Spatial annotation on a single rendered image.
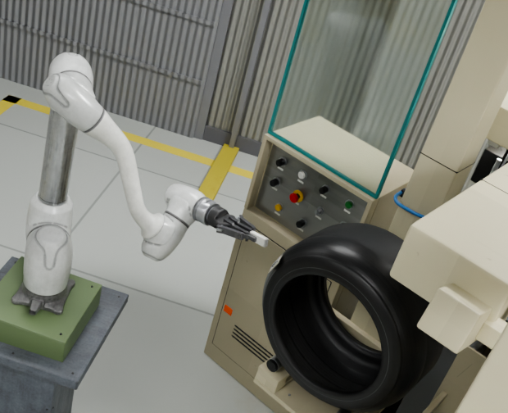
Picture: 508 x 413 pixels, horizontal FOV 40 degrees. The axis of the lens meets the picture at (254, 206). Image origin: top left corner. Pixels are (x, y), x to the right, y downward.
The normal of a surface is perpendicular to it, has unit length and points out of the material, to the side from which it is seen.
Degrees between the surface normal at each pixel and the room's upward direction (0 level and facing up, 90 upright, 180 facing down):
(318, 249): 50
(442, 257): 90
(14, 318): 2
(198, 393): 0
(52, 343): 90
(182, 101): 90
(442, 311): 72
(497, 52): 90
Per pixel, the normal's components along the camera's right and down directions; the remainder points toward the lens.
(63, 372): 0.23, -0.81
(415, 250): -0.64, 0.29
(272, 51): -0.20, 0.49
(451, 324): -0.53, 0.02
